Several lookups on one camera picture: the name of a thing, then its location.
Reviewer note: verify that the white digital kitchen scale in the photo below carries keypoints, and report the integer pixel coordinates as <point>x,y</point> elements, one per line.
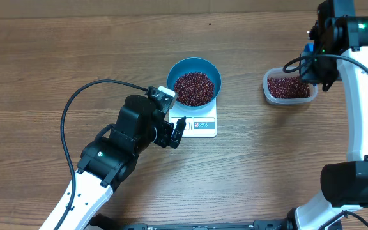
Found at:
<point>201,122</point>

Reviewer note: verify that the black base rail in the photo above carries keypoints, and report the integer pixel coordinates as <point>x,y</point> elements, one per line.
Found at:
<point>102,222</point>

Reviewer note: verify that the teal metal bowl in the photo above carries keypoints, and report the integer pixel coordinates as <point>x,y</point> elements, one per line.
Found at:
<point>195,64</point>

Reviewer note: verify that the blue plastic measuring scoop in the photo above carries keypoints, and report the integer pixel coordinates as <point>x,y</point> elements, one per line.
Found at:
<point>309,47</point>

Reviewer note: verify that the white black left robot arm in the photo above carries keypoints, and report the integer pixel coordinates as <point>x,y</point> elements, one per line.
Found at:
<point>108,160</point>

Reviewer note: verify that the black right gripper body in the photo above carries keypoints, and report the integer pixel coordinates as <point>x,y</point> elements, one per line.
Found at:
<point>324,71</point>

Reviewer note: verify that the red adzuki beans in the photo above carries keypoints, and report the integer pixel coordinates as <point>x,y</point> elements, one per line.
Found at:
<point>288,88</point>

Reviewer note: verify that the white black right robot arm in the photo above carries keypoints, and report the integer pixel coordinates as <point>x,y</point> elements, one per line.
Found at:
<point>340,53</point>

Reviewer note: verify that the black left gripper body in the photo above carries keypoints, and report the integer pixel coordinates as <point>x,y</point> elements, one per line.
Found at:
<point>163,134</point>

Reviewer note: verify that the clear plastic container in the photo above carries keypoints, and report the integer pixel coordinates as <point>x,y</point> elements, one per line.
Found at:
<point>278,73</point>

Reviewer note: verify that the red beans in bowl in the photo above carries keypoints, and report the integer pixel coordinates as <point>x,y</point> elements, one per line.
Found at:
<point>194,89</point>

